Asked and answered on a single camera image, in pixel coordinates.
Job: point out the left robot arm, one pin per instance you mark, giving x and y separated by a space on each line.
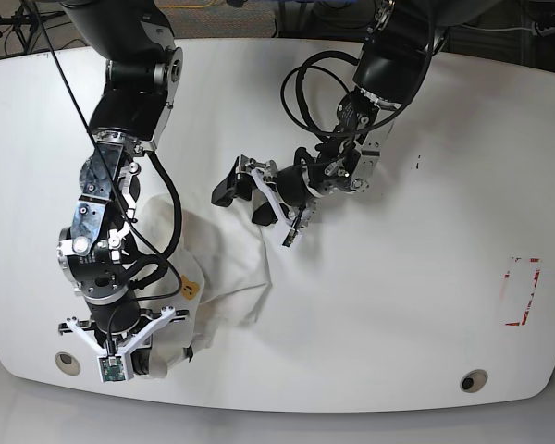
401 39

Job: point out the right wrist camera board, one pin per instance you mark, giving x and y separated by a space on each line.
114 369

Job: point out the white power strip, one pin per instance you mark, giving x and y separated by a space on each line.
544 26

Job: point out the black tripod stand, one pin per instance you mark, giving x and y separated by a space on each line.
26 24

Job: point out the right table grommet hole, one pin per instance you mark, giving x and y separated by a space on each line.
474 381

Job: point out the table grommet hole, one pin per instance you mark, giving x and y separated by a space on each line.
474 381
67 364

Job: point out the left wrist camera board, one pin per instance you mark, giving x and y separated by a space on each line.
292 237

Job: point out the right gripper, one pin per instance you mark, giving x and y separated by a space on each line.
127 327

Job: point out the red tape marking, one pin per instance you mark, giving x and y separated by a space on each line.
518 290

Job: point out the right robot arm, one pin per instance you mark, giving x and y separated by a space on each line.
108 261

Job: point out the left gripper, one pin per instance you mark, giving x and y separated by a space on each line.
285 196

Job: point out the white T-shirt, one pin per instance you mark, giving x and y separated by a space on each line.
223 276

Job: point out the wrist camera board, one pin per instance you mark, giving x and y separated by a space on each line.
114 369
292 237

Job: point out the left table grommet hole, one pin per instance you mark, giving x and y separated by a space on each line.
67 364

